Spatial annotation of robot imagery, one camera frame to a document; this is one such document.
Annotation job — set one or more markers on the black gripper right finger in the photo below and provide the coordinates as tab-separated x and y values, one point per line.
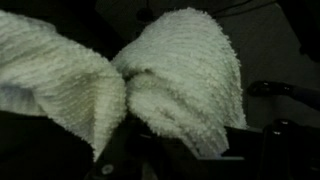
283	156

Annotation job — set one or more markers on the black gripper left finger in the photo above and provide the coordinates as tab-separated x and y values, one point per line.
133	156

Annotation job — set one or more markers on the white terry towel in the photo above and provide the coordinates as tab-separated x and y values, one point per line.
186	66

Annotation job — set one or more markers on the black glossy bar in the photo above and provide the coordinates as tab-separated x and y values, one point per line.
270	88

